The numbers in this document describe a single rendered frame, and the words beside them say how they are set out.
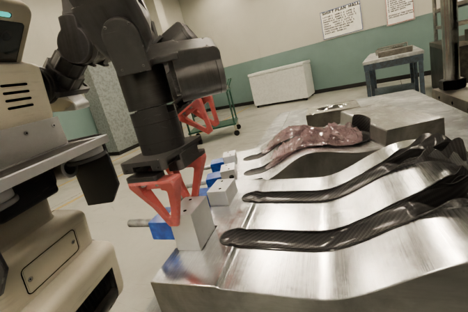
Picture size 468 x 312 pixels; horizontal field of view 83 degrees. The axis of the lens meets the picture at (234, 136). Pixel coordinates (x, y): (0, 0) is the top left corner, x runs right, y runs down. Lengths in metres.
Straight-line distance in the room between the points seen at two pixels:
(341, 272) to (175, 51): 0.29
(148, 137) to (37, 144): 0.32
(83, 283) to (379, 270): 0.54
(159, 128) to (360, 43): 7.15
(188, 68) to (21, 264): 0.45
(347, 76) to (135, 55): 7.25
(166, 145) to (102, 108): 5.66
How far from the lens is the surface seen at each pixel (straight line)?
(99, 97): 5.98
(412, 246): 0.30
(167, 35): 0.60
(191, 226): 0.36
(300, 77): 6.79
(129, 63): 0.30
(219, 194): 0.46
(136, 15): 0.29
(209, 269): 0.34
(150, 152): 0.34
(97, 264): 0.68
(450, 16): 1.57
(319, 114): 1.09
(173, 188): 0.32
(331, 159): 0.61
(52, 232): 0.66
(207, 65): 0.33
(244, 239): 0.39
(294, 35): 7.67
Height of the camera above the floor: 1.10
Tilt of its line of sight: 13 degrees down
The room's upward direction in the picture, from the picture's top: 14 degrees counter-clockwise
